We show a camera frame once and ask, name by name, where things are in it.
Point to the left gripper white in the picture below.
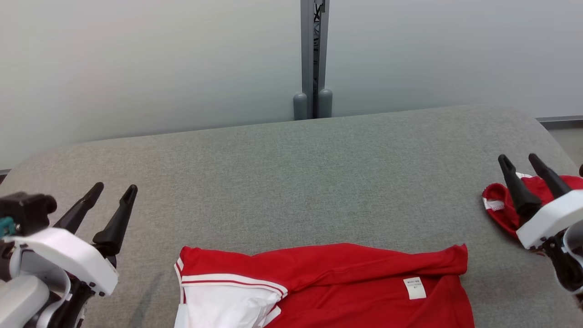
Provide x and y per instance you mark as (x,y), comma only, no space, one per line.
(77,257)

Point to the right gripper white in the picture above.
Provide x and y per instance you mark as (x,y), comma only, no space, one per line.
(555,216)

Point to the red shorts white stripe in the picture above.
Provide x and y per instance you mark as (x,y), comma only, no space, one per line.
(503,216)

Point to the red and white shirt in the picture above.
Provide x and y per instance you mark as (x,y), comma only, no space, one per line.
(355,282)

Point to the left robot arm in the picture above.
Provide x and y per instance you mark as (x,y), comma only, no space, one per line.
(23,300)

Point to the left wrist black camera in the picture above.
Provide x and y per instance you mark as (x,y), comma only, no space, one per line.
(27,212)

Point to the grey metal base bracket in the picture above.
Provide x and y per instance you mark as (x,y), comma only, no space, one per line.
(562,121)

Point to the grey rounded post foot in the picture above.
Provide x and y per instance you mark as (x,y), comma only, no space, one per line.
(325,104)
(300,107)

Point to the grey metal partition post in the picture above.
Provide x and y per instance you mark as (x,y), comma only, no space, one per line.
(307,45)

